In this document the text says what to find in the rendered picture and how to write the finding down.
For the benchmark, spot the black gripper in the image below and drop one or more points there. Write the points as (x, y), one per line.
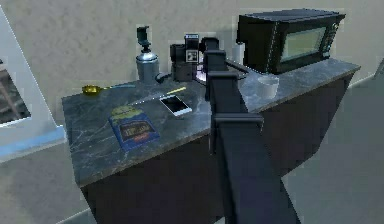
(181, 71)

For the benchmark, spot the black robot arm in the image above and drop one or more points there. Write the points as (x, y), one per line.
(243, 166)

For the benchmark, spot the white cellphone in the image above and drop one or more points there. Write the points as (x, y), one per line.
(175, 105)

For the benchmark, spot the yellow pencil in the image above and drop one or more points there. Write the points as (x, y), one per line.
(176, 90)

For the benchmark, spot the silver spray bottle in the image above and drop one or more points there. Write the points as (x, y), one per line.
(147, 66)

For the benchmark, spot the blue book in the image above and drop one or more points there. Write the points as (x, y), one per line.
(135, 130)

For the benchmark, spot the white paper roll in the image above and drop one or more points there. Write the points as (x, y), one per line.
(238, 54)

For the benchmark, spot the black microwave oven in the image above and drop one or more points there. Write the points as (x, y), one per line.
(263, 41)

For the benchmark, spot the dark counter with marble top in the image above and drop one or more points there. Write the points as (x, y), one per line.
(150, 190)

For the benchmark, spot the white framed window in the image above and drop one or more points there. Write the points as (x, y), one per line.
(35, 113)

